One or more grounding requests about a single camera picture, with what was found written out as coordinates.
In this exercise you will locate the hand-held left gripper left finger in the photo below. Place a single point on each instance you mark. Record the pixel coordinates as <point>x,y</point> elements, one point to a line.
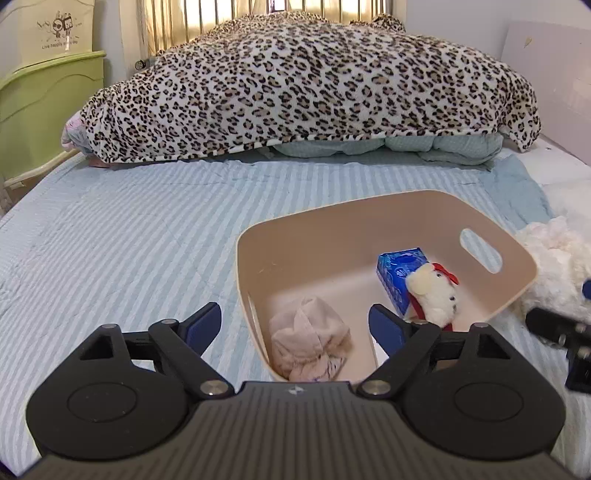
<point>206,324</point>

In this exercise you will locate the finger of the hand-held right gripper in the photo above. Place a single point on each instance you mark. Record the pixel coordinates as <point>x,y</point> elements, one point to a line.
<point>587,289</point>
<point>549,325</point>

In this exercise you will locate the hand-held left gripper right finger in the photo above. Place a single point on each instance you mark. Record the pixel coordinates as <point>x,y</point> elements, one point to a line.
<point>384,328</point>

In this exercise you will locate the white fluffy plush toy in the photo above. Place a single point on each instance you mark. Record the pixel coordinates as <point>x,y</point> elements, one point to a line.
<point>554,258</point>

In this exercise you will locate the beige plastic basket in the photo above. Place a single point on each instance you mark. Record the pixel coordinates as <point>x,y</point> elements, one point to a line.
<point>323,249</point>

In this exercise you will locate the blue tissue packet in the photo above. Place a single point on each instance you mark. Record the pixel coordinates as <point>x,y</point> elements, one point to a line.
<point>392,272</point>

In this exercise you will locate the white plush toy red scarf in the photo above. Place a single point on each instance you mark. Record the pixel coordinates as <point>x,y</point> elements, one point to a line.
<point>436,295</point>

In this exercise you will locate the pink crumpled cloth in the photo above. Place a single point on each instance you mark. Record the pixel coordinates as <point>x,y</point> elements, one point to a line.
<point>307,332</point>

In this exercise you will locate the blue striped bed sheet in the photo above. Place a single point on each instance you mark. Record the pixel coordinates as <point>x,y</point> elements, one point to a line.
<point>124,240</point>

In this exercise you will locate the light blue folded quilt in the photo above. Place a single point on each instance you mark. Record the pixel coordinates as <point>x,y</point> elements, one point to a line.
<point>452,147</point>

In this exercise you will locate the white board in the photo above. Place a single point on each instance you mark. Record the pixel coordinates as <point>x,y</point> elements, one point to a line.
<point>554,78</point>

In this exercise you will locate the pink bundled cloth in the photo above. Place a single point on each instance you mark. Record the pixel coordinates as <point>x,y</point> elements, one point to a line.
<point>75,134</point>

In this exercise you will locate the leopard print blanket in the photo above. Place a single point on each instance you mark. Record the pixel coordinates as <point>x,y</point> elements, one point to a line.
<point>300,92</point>

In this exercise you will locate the green wooden cabinet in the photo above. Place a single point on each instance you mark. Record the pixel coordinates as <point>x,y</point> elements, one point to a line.
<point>41,115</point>

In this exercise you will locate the window with metal bars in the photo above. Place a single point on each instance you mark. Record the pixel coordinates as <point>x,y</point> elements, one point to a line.
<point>203,18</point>

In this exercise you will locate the white printed storage box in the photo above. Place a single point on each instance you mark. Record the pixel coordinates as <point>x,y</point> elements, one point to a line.
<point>51,32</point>

